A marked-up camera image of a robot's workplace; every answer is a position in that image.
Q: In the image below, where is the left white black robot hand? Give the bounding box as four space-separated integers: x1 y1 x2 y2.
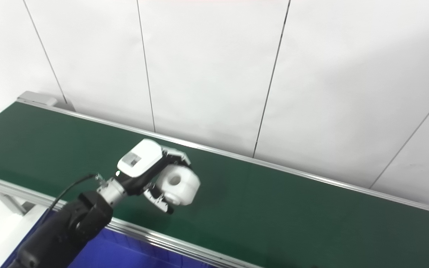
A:
117 138 193 215

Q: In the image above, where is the white round plastic part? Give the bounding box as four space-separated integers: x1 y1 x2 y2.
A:
156 164 201 206

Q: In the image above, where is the green conveyor belt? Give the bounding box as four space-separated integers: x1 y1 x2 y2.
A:
0 102 429 268
0 91 429 268

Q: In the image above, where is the blue plastic bin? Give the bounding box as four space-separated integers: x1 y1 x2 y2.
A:
0 210 219 268

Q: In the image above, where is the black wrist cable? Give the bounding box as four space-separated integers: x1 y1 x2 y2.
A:
48 173 98 213

